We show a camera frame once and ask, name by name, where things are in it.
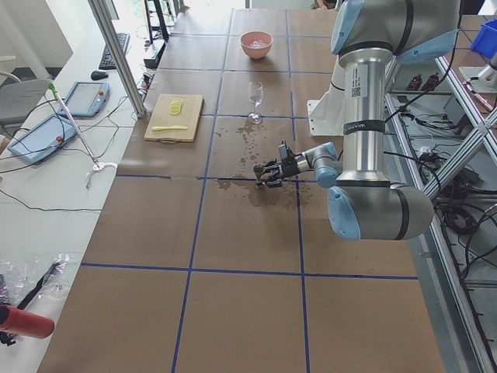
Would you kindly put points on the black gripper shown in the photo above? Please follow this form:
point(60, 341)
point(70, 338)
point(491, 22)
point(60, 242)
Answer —
point(290, 169)

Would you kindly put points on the steel cocktail jigger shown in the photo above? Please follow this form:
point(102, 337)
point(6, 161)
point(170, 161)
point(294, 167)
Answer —
point(259, 172)

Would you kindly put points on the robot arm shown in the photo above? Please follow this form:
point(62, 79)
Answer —
point(362, 202)

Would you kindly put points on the clear wine glass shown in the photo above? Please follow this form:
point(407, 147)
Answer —
point(255, 94)

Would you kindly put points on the clear ice cubes pile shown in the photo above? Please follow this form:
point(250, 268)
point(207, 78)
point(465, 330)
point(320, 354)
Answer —
point(257, 44)

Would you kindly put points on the bamboo cutting board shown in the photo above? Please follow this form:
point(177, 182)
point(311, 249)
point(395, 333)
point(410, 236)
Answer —
point(189, 117)

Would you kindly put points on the lemon slices row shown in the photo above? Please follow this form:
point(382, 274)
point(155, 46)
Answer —
point(175, 107)

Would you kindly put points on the yellow plastic knife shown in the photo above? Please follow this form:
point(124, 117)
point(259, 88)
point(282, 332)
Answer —
point(169, 128)

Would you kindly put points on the pink bowl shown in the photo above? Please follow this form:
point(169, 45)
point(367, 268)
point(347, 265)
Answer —
point(256, 54)

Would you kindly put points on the white grabber stick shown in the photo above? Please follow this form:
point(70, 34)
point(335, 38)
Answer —
point(97, 165)

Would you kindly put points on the right blue teach pendant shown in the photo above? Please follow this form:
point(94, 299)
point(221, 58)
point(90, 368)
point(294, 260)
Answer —
point(86, 99)

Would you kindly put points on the blue teach pendant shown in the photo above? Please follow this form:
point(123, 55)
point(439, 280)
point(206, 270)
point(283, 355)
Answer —
point(43, 139)
point(86, 99)

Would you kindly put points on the black computer mouse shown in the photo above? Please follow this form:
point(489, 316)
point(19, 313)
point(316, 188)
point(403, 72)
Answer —
point(98, 75)

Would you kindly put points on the left blue teach pendant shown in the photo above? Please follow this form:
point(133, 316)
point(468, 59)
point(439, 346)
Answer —
point(43, 139)

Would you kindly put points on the blue plastic bin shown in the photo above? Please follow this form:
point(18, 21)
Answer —
point(486, 41)

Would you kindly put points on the grey office chair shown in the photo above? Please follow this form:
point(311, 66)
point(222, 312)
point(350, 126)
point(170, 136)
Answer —
point(18, 98)

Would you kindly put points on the clear plastic bag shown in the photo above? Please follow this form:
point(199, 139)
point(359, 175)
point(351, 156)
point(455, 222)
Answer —
point(23, 280)

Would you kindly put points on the red thermos bottle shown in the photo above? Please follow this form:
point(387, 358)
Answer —
point(20, 322)

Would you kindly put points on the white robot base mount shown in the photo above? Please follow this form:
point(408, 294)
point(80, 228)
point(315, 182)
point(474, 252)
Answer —
point(326, 116)

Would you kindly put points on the aluminium frame post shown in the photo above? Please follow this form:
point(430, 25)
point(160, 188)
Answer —
point(104, 21)

